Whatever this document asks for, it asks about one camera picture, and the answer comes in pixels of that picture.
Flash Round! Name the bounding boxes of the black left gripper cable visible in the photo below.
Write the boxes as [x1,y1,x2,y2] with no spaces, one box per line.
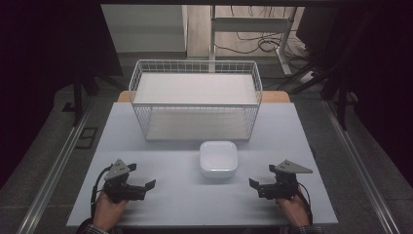
[90,165,113,218]

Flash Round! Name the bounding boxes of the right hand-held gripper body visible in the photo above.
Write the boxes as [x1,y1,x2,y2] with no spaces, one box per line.
[257,158,314,201]

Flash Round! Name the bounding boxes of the white square bowl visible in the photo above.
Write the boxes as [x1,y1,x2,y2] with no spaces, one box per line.
[199,140,239,179]

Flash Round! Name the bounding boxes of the white cabinet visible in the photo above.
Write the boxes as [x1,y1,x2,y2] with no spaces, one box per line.
[99,3,189,54]

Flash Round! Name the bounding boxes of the person's left hand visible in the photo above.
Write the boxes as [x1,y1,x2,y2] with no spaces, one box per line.
[92,190,130,233]

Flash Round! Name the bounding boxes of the white metal desk frame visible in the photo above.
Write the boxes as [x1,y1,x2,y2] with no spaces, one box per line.
[208,4,298,78]

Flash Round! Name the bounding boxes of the dark curtain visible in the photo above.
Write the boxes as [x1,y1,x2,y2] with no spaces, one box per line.
[295,0,413,189]
[0,0,124,190]

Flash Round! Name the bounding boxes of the white wire basket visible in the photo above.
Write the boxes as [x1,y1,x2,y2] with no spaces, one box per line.
[128,58,263,142]

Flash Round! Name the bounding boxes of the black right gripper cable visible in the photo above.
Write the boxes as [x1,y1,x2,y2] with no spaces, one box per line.
[296,181,315,226]

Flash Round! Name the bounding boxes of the white power strip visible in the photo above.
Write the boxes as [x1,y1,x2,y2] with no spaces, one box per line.
[299,70,316,85]

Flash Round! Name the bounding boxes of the person's right hand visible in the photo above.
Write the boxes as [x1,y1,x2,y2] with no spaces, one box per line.
[274,190,312,228]

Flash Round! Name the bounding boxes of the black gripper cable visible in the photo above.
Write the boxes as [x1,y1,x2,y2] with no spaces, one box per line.
[90,165,113,218]
[296,181,315,226]

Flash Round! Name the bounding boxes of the black floor cables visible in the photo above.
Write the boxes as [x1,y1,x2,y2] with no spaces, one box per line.
[213,5,310,63]

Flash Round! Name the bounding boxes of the black metal stand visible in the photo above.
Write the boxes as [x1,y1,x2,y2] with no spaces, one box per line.
[72,69,100,128]
[320,72,358,132]

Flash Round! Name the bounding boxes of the black floor frame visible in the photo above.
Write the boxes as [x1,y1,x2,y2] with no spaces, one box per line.
[74,127,98,150]

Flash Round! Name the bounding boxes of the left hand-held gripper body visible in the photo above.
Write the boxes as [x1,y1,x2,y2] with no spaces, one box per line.
[102,158,147,205]

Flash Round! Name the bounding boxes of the aluminium floor rail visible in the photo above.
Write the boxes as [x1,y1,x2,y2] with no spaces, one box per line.
[15,99,95,234]
[321,99,403,234]

